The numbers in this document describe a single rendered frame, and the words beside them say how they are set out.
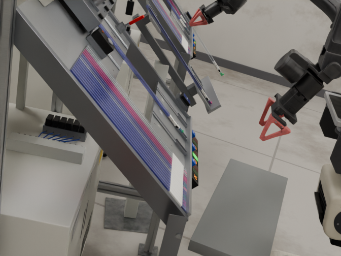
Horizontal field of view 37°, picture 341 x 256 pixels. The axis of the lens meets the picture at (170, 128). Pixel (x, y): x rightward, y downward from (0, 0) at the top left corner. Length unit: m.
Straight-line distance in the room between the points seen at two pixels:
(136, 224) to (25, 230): 1.11
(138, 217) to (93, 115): 1.37
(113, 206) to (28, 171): 1.01
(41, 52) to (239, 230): 0.84
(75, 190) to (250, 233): 0.57
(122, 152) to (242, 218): 0.57
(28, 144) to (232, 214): 0.73
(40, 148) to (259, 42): 3.57
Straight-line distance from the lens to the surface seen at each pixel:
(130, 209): 2.55
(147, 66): 1.94
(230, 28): 5.07
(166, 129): 1.71
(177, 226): 1.38
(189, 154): 1.72
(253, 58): 5.09
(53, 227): 1.49
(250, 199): 1.84
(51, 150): 1.76
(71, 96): 1.28
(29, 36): 1.25
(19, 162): 1.74
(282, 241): 2.78
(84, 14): 1.54
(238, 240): 1.62
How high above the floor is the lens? 1.54
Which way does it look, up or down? 25 degrees down
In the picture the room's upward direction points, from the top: 13 degrees clockwise
